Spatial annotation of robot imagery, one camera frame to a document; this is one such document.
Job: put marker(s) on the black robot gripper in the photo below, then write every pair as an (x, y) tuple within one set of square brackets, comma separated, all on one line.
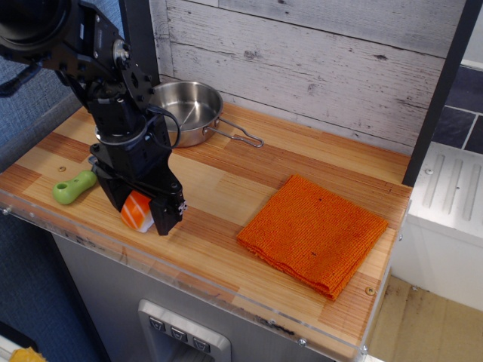
[(138, 160)]

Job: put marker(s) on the orange white toy half bun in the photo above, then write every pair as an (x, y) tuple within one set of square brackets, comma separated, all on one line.
[(136, 213)]

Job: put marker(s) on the stainless steel pot with handle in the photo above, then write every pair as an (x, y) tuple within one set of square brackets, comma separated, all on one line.
[(196, 114)]

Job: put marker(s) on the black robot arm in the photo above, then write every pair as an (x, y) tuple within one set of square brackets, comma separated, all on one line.
[(78, 42)]

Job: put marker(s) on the clear acrylic table edge guard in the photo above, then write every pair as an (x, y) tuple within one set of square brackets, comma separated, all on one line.
[(201, 256)]

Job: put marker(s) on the silver dispenser panel with buttons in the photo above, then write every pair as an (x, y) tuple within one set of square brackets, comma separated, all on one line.
[(172, 337)]

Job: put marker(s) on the folded orange cloth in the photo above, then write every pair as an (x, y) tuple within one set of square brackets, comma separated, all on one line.
[(313, 235)]

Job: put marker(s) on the yellow object at corner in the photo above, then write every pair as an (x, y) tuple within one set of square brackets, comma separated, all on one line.
[(26, 355)]

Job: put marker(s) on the white grooved side cabinet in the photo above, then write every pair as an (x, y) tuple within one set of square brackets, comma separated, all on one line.
[(440, 243)]

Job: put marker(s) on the green handled grey toy spatula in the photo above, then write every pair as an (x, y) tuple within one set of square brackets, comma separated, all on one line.
[(66, 192)]

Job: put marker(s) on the dark grey left post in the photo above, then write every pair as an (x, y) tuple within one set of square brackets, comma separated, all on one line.
[(137, 26)]

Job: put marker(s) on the dark grey post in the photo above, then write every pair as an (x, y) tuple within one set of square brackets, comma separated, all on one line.
[(137, 26), (448, 74)]

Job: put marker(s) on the dark grey right post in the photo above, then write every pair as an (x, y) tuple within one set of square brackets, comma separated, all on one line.
[(448, 74)]

